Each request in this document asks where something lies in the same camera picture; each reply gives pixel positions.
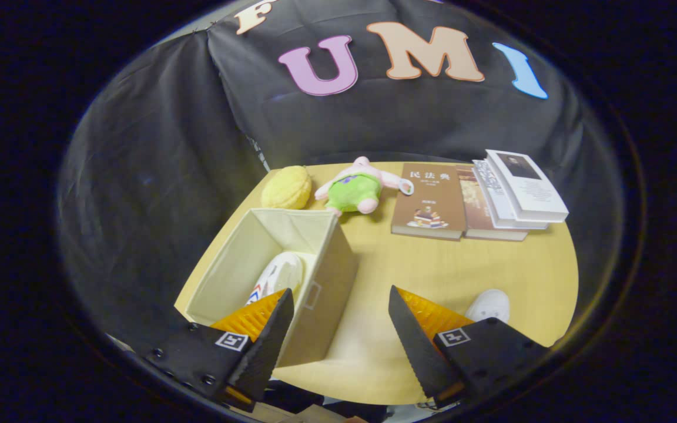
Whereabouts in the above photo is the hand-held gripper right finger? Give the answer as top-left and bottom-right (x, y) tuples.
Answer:
(388, 286), (550, 409)

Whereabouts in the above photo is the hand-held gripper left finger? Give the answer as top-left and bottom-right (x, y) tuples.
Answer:
(143, 288), (296, 412)

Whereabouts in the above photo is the white striped shoe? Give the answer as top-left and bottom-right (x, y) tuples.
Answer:
(465, 288), (511, 324)
(246, 252), (304, 307)

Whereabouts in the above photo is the beige fabric storage box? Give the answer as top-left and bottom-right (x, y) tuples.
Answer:
(186, 208), (360, 368)

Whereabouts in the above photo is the brown book with illustrated cover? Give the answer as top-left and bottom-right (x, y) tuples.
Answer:
(390, 162), (468, 242)

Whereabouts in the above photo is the yellow round plush toy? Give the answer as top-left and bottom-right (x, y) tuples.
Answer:
(260, 165), (313, 211)

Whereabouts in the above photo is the pink and green plush toy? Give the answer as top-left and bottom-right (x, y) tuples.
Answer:
(314, 156), (415, 217)

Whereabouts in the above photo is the white book with portrait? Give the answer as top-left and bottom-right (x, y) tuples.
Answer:
(485, 149), (570, 223)

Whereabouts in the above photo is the black backdrop cloth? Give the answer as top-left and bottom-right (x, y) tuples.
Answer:
(59, 0), (601, 347)

